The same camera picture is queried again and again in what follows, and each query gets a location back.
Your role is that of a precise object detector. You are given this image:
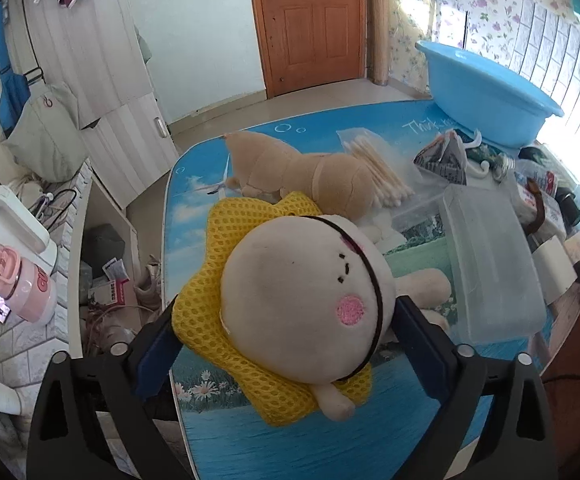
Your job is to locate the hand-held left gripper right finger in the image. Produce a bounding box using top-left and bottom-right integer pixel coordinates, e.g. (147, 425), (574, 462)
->
(392, 295), (553, 480)

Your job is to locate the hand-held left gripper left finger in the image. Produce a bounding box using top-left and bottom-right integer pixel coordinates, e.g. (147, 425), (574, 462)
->
(27, 295), (193, 480)

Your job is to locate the black cylindrical bottle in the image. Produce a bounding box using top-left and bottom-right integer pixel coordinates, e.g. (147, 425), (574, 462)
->
(554, 187), (580, 228)

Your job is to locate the white box brown band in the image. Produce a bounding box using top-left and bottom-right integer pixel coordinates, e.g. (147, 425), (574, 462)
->
(515, 180), (568, 241)

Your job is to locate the clear plastic box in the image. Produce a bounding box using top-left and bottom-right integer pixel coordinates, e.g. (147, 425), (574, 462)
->
(392, 187), (547, 346)

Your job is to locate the white pill bottle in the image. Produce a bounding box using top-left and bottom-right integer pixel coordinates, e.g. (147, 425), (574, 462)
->
(492, 152), (561, 201)

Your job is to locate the cream plush doll yellow collar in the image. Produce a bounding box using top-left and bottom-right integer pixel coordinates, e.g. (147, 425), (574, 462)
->
(172, 191), (453, 428)

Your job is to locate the bag of cotton swabs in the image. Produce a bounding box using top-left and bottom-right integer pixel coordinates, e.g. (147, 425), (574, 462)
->
(337, 127), (421, 208)

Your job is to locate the silver printed snack packet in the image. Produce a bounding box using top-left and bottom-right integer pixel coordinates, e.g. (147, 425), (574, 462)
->
(412, 130), (469, 186)

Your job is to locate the tan plush dog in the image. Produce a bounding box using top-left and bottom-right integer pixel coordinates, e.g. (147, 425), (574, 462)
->
(225, 132), (375, 218)

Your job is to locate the blue plastic basin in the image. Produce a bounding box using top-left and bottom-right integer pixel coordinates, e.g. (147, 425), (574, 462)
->
(415, 40), (566, 148)

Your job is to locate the blue printed desktop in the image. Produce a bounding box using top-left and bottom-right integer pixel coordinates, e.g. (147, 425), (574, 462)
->
(162, 100), (580, 480)

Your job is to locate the beige shoe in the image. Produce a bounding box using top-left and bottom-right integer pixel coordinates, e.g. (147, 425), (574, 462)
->
(132, 255), (164, 311)

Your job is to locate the pink cup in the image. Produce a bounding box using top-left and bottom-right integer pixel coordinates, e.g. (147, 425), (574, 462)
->
(0, 242), (59, 323)

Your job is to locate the white paper cup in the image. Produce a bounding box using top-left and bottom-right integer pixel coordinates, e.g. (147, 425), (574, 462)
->
(0, 376), (25, 416)

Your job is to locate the white plastic hook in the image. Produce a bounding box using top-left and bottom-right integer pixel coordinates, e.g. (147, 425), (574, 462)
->
(462, 130), (495, 179)

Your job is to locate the white appliance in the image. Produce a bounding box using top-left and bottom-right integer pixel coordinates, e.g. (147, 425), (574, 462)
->
(0, 185), (58, 281)

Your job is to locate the grey-green cloth bag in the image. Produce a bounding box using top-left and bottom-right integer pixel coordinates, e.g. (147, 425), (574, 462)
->
(2, 82), (89, 183)

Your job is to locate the white wardrobe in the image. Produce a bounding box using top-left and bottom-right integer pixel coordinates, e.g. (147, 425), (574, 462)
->
(20, 0), (181, 208)

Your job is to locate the blue hanging bag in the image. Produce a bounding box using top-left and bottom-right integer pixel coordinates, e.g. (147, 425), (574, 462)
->
(0, 0), (33, 138)

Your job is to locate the rolled bamboo mat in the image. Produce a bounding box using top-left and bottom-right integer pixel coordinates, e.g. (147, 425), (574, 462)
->
(369, 0), (391, 86)

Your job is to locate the brown wooden door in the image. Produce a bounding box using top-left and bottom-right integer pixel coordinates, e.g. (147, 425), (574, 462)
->
(247, 0), (368, 101)

